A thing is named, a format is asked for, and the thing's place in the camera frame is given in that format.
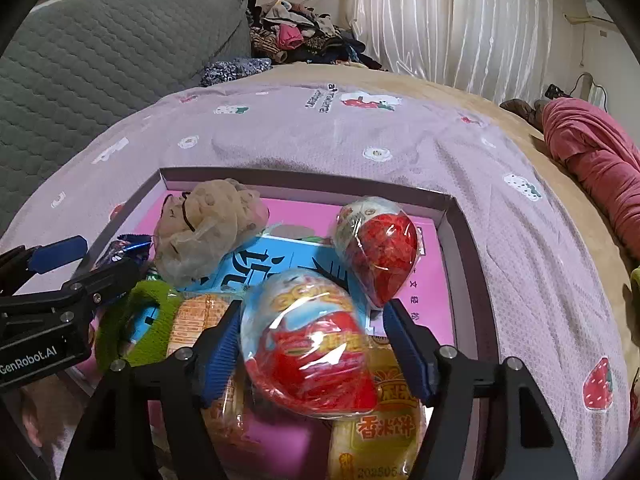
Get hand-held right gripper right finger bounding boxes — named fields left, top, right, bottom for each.
left=382, top=299, right=576, bottom=480

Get white metal chair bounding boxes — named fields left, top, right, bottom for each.
left=572, top=72, right=610, bottom=111

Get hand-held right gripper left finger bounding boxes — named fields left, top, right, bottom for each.
left=59, top=299, right=246, bottom=480

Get grey quilted headboard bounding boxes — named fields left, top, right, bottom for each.
left=0, top=0, right=253, bottom=233

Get orange biscuit packet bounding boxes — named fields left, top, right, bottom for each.
left=167, top=292, right=251, bottom=453

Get green fuzzy ring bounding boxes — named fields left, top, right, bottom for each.
left=95, top=280, right=186, bottom=373

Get beige mesh pouf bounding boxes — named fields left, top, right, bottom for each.
left=152, top=178, right=270, bottom=286

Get pink quilt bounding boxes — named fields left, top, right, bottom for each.
left=541, top=97, right=640, bottom=261

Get person's left hand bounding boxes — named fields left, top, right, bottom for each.
left=17, top=390, right=58, bottom=466

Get blue cookie packet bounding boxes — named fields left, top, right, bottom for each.
left=92, top=232, right=153, bottom=271

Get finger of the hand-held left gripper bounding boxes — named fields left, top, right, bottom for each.
left=60, top=259, right=143, bottom=322
left=0, top=235, right=90, bottom=295

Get beige bed sheet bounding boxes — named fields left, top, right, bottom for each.
left=250, top=62, right=640, bottom=480

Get yellow rice cracker packet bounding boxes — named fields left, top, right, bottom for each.
left=327, top=332, right=428, bottom=480

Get white curtain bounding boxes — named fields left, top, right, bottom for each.
left=340, top=0, right=556, bottom=93

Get dark shallow cardboard box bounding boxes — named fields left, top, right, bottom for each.
left=60, top=166, right=501, bottom=480

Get pile of clothes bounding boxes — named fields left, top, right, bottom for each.
left=247, top=0, right=383, bottom=71

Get white air conditioner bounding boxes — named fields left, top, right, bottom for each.
left=582, top=0, right=616, bottom=23

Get red egg toy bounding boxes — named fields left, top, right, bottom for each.
left=332, top=196, right=420, bottom=309
left=240, top=267, right=378, bottom=418

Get brown cloth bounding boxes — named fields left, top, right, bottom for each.
left=500, top=98, right=548, bottom=131

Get dark blue patterned cloth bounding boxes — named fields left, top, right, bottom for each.
left=200, top=56, right=273, bottom=87

